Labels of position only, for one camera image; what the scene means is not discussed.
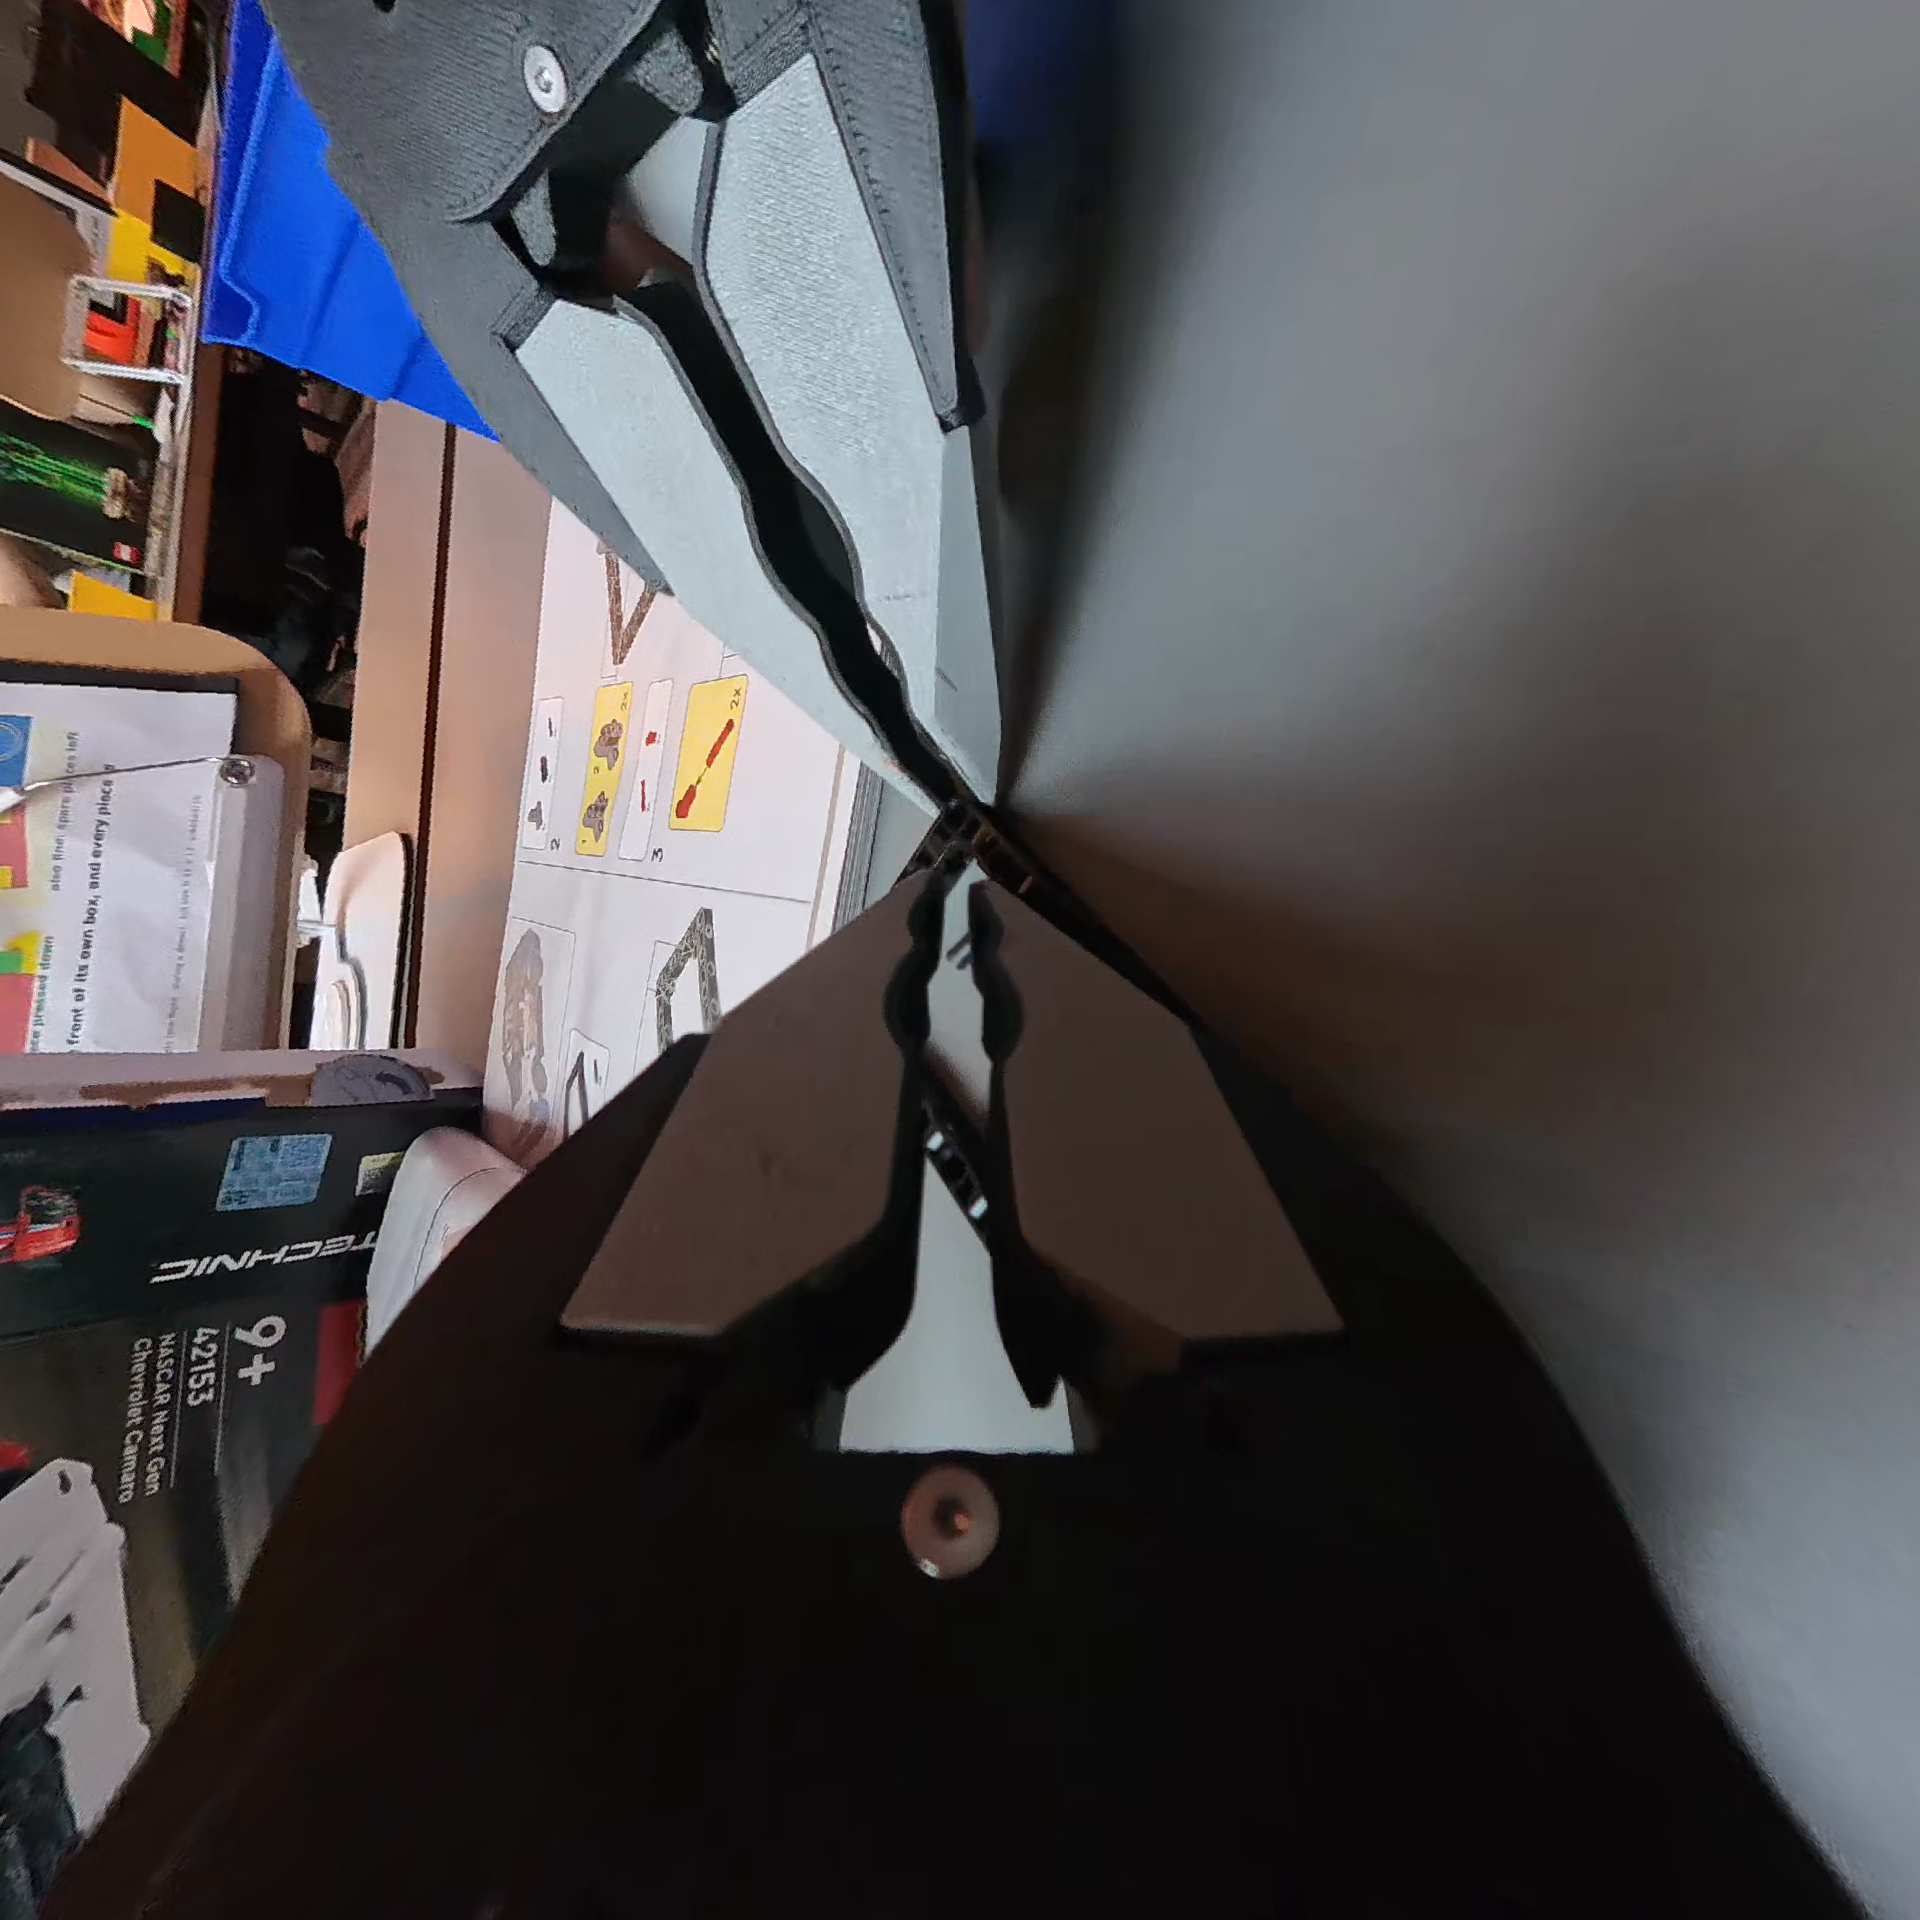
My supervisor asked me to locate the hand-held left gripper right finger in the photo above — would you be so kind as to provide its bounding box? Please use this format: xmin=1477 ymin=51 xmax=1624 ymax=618
xmin=966 ymin=877 xmax=1345 ymax=1403

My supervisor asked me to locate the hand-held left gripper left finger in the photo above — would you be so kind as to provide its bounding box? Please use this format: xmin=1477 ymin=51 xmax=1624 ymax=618
xmin=559 ymin=870 xmax=947 ymax=1389

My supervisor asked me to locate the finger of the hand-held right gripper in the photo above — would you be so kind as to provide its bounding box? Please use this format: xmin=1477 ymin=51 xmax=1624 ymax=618
xmin=692 ymin=58 xmax=1008 ymax=804
xmin=513 ymin=285 xmax=968 ymax=825

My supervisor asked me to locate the thin wire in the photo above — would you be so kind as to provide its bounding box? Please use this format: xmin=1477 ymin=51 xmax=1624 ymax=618
xmin=0 ymin=757 xmax=231 ymax=818

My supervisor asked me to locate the blue plastic bin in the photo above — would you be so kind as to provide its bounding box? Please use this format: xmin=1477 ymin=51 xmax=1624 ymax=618
xmin=198 ymin=0 xmax=1115 ymax=441

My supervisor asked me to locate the black rectangular lego frame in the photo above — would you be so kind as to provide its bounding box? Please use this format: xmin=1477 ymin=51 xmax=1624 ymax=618
xmin=913 ymin=800 xmax=1051 ymax=1233

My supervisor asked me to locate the printed task sheet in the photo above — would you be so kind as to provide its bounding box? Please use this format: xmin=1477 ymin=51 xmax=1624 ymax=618
xmin=0 ymin=609 xmax=317 ymax=1057

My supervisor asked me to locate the green patterned black box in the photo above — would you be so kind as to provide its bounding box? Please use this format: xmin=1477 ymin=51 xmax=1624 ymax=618
xmin=0 ymin=405 xmax=156 ymax=541

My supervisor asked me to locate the lego race car box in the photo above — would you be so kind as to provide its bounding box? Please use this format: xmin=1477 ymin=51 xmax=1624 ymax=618
xmin=0 ymin=1050 xmax=489 ymax=1920

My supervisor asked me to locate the yellow box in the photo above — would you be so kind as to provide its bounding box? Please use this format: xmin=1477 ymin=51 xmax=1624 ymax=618
xmin=111 ymin=104 xmax=206 ymax=302

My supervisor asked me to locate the white rounded device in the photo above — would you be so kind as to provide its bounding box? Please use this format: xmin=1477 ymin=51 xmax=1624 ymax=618
xmin=305 ymin=829 xmax=415 ymax=1051

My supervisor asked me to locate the lego instruction booklet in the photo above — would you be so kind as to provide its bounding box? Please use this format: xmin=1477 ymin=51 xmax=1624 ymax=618
xmin=367 ymin=497 xmax=933 ymax=1354

